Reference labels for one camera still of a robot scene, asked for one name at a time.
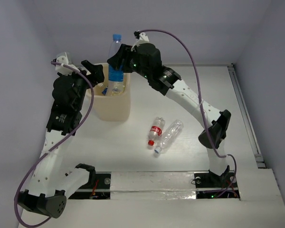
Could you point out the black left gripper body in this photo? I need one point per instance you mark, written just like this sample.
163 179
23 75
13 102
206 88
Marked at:
84 74

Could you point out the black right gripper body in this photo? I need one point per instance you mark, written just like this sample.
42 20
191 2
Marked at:
136 66

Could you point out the blue label water bottle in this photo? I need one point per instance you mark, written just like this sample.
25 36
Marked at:
115 77

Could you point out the red label cola bottle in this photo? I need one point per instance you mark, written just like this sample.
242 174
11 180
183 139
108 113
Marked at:
155 131

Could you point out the clear unlabelled plastic bottle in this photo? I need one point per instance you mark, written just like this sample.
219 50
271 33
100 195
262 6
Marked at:
169 136

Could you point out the large blue label bottle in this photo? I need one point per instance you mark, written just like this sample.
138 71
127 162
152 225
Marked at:
104 91

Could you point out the fruit label clear bottle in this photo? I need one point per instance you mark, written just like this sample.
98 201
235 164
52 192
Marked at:
117 91

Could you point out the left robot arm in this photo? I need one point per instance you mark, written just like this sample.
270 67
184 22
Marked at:
49 188

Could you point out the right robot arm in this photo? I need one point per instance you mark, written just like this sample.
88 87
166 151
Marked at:
214 121

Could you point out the beige plastic bin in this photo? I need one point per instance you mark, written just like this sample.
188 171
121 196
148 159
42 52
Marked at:
112 108

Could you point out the silver tape base strip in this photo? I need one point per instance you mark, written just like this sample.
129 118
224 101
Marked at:
152 186

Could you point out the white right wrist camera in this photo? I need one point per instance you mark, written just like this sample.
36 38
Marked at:
141 38

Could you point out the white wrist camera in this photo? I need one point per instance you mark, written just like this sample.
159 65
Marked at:
141 38
65 59

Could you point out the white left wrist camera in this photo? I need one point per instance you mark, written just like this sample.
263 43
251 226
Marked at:
65 59

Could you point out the aluminium rail at table edge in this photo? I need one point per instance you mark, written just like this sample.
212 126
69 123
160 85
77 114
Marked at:
246 118

